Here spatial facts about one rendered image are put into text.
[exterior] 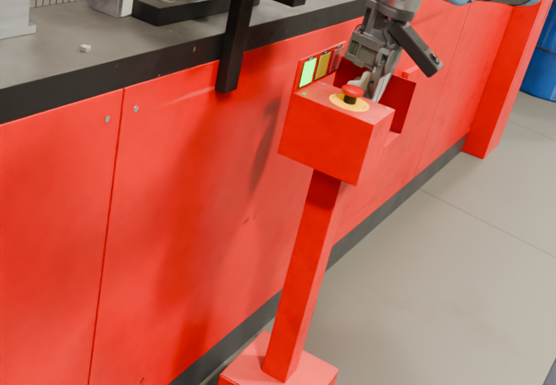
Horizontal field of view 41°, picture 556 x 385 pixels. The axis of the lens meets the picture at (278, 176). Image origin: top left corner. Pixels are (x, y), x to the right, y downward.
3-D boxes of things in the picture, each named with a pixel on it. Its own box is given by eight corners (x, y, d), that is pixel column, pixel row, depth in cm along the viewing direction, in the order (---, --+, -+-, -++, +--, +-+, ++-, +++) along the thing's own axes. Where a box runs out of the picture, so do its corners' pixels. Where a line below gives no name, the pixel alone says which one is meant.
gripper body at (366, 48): (357, 54, 141) (379, -7, 135) (397, 72, 138) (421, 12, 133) (341, 61, 135) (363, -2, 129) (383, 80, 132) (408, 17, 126)
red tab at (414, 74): (402, 96, 211) (409, 73, 208) (395, 93, 212) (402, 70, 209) (420, 85, 223) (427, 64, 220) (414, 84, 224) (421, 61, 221)
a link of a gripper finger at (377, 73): (370, 91, 138) (385, 49, 134) (378, 95, 138) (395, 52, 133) (360, 97, 134) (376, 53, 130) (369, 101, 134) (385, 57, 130)
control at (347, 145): (356, 187, 128) (384, 91, 120) (276, 153, 134) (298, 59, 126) (395, 153, 145) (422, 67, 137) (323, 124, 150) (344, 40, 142)
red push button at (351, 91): (354, 113, 128) (359, 93, 126) (333, 104, 129) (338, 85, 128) (362, 107, 131) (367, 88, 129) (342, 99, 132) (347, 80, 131)
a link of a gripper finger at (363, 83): (342, 105, 142) (357, 61, 137) (369, 118, 140) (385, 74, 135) (335, 108, 139) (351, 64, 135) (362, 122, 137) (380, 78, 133)
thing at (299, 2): (269, 113, 119) (298, -19, 109) (197, 83, 124) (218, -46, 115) (281, 108, 122) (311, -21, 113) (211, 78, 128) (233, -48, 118)
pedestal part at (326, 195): (285, 383, 160) (346, 164, 136) (261, 371, 162) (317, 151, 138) (297, 369, 165) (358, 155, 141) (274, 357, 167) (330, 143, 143)
